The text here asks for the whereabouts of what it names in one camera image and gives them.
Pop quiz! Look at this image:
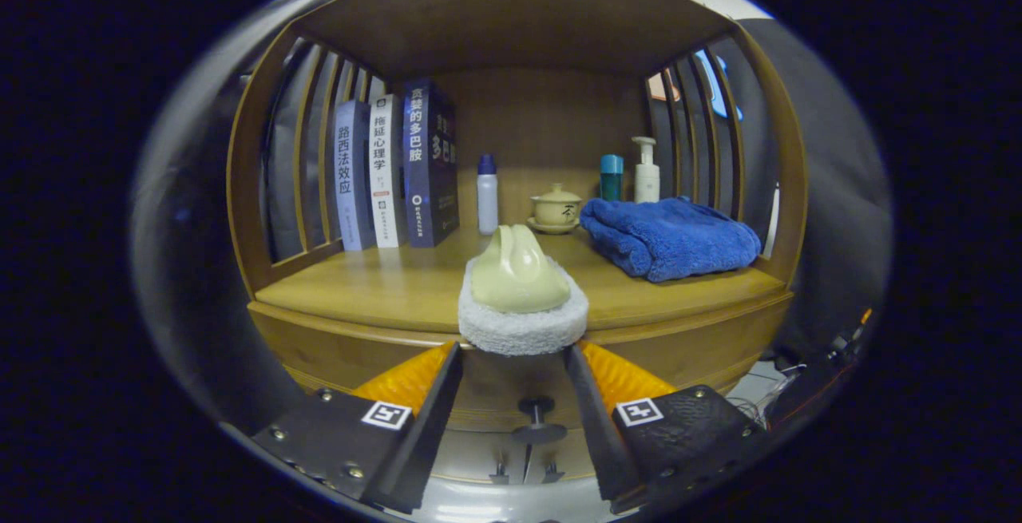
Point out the wooden cabinet door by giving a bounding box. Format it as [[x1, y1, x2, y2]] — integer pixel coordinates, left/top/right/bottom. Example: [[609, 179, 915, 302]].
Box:
[[527, 430, 600, 484], [431, 430, 528, 484]]

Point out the teal bottle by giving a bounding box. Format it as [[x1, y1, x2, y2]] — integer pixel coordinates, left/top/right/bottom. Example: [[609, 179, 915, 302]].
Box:
[[600, 154, 624, 202]]

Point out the blue folded towel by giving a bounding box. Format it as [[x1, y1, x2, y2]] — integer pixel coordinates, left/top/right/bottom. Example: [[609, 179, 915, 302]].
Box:
[[579, 196, 763, 283]]

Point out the wooden cabinet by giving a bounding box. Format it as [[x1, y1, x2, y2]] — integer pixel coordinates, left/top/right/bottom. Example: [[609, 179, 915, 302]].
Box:
[[226, 0, 809, 508]]

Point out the dark blue book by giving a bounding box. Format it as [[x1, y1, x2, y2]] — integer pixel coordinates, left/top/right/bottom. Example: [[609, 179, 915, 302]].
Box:
[[402, 78, 461, 248]]

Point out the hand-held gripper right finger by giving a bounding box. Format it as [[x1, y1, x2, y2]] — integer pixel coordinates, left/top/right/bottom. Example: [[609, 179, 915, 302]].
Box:
[[564, 339, 771, 514]]

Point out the white bottle with blue cap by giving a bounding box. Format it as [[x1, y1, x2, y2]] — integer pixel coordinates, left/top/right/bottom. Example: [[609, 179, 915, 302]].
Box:
[[477, 154, 500, 236]]

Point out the green handled scrub brush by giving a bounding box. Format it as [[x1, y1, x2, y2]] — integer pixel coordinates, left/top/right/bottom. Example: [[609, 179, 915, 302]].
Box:
[[458, 224, 590, 357]]

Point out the light blue book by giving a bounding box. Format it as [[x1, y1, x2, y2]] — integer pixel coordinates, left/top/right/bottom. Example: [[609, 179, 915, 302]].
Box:
[[334, 100, 378, 252]]

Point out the black and orange tool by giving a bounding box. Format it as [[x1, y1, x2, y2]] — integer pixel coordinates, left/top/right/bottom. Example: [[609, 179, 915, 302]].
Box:
[[826, 307, 873, 358]]

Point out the white pump bottle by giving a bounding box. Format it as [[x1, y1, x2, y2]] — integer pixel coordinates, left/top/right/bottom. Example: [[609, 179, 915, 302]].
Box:
[[632, 137, 661, 204]]

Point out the white book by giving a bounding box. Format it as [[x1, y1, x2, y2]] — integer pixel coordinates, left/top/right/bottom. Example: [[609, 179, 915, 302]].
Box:
[[368, 94, 408, 249]]

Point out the wooden countertop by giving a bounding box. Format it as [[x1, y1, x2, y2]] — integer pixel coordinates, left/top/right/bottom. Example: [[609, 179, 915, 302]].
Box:
[[254, 224, 791, 334]]

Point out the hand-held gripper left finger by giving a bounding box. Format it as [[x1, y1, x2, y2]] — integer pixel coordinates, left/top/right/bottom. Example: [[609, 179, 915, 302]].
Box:
[[252, 341, 464, 514]]

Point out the beige lidded teacup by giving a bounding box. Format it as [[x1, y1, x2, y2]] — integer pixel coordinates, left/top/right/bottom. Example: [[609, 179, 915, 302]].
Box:
[[526, 183, 583, 236]]

